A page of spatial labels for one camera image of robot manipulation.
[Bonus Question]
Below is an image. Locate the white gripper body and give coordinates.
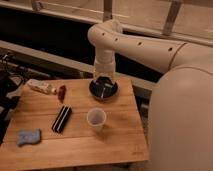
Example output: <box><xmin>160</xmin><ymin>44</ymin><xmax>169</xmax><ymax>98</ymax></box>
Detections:
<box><xmin>93</xmin><ymin>61</ymin><xmax>116</xmax><ymax>83</ymax></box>

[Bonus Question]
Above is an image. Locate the black white striped eraser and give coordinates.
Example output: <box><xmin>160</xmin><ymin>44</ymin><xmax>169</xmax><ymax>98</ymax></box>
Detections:
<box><xmin>52</xmin><ymin>106</ymin><xmax>72</xmax><ymax>133</ymax></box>

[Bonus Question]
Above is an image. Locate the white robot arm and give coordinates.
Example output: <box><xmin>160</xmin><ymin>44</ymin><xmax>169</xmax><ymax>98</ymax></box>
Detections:
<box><xmin>88</xmin><ymin>20</ymin><xmax>213</xmax><ymax>171</ymax></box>

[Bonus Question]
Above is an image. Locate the translucent ceramic cup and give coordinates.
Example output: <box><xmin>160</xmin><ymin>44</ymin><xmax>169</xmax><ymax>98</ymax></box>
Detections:
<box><xmin>86</xmin><ymin>108</ymin><xmax>107</xmax><ymax>132</ymax></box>

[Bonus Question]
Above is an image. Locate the dark blue bowl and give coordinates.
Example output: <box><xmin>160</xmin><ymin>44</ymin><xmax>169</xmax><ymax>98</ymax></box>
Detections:
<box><xmin>89</xmin><ymin>76</ymin><xmax>118</xmax><ymax>100</ymax></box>

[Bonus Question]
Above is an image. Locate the dark red small object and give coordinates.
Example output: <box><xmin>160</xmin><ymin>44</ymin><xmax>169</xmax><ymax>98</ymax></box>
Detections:
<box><xmin>58</xmin><ymin>85</ymin><xmax>66</xmax><ymax>103</ymax></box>

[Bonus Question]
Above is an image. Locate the wooden board table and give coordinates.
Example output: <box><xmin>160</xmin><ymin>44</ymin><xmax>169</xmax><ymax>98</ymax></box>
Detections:
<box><xmin>0</xmin><ymin>77</ymin><xmax>148</xmax><ymax>171</ymax></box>

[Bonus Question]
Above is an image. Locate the blue sponge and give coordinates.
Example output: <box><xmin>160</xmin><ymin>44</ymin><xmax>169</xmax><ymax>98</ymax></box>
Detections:
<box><xmin>17</xmin><ymin>129</ymin><xmax>41</xmax><ymax>146</ymax></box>

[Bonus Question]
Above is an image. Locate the black equipment with cables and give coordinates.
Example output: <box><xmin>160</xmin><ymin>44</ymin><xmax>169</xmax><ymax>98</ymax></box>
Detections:
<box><xmin>0</xmin><ymin>54</ymin><xmax>23</xmax><ymax>145</ymax></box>

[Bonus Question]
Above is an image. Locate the metal rail frame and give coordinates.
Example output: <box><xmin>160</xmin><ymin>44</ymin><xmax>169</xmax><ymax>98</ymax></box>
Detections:
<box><xmin>0</xmin><ymin>0</ymin><xmax>213</xmax><ymax>47</ymax></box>

